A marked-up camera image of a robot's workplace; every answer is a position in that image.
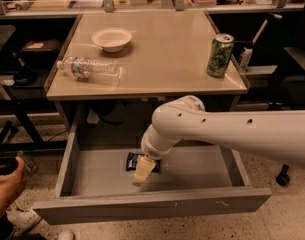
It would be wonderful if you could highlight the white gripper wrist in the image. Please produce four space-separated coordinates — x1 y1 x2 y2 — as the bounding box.
132 125 179 186

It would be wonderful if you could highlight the blue rxbar snack wrapper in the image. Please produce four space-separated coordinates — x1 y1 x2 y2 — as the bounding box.
125 152 161 173

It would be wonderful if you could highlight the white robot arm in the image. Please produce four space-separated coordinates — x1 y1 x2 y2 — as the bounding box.
132 95 305 186

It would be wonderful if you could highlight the grey open drawer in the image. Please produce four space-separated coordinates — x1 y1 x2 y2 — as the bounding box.
34 112 271 224

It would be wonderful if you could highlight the grey cabinet with counter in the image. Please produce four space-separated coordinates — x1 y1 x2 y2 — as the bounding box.
45 10 247 126

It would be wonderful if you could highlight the person's hand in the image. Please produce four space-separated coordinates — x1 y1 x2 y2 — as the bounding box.
0 156 26 209

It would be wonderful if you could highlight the white sneaker toe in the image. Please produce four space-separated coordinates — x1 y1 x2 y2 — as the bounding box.
57 230 74 240

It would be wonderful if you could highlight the water bottle on floor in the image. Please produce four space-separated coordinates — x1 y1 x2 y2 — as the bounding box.
17 150 39 174

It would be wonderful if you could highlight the clear plastic water bottle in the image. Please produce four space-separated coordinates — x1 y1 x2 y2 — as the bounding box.
56 56 120 83

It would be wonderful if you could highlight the white paper bowl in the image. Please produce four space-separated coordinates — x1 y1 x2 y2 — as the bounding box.
92 28 132 53

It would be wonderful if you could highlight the white sneaker left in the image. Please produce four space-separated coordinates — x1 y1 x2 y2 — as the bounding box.
8 209 41 237

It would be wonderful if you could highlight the black controller object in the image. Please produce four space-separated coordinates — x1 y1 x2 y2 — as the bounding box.
0 157 18 176

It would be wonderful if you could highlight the green soda can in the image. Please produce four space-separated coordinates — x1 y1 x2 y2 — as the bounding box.
207 33 234 77

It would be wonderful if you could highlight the black joystick device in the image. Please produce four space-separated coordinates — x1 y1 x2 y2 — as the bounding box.
11 51 37 86

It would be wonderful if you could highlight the black box on shelf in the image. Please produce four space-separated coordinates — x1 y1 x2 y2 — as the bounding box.
20 39 61 69

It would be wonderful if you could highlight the black office chair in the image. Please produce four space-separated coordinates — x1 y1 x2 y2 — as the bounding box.
268 0 305 187

